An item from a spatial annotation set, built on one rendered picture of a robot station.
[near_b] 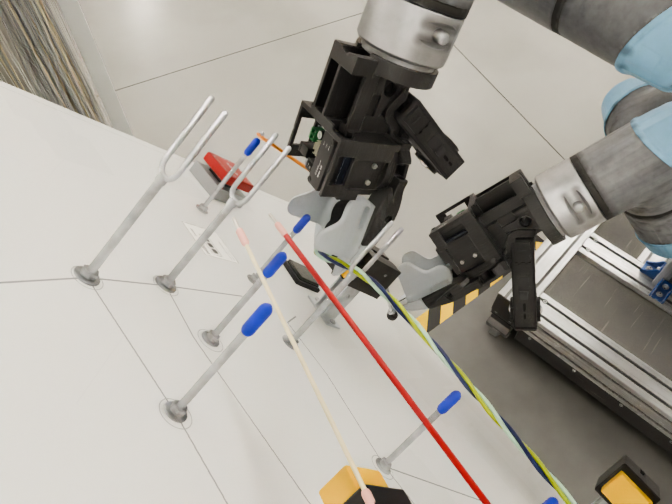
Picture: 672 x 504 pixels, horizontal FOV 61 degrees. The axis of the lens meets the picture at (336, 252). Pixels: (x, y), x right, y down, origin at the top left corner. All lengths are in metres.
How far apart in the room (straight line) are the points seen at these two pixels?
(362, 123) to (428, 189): 1.69
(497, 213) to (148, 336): 0.39
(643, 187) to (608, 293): 1.21
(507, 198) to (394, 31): 0.26
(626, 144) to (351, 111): 0.28
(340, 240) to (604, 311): 1.33
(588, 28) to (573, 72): 2.29
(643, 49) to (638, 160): 0.16
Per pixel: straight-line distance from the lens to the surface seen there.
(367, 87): 0.46
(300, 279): 0.65
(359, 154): 0.47
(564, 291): 1.77
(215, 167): 0.70
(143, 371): 0.36
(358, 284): 0.60
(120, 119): 1.24
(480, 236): 0.62
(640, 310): 1.83
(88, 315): 0.37
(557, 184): 0.62
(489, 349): 1.86
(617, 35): 0.49
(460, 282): 0.64
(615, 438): 1.88
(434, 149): 0.53
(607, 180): 0.61
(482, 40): 2.84
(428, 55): 0.46
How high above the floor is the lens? 1.65
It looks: 57 degrees down
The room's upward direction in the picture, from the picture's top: straight up
